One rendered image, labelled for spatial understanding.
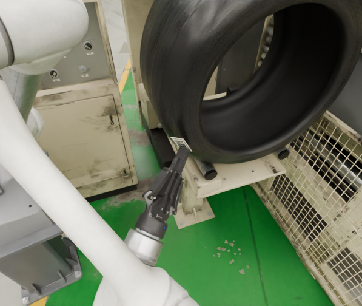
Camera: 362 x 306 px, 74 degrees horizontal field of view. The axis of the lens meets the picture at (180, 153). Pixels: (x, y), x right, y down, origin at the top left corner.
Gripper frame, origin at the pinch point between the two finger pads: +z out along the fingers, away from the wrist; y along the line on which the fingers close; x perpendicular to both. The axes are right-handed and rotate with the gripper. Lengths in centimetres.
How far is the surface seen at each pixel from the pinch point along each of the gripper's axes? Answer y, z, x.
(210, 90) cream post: 18.7, 40.8, -15.1
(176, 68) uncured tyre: -20.8, 11.2, 6.1
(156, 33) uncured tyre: -24.2, 19.5, -1.8
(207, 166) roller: 15.0, 5.5, -0.5
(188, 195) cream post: 78, 9, -44
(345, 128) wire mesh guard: 32, 34, 33
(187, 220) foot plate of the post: 97, -3, -50
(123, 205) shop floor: 78, -10, -94
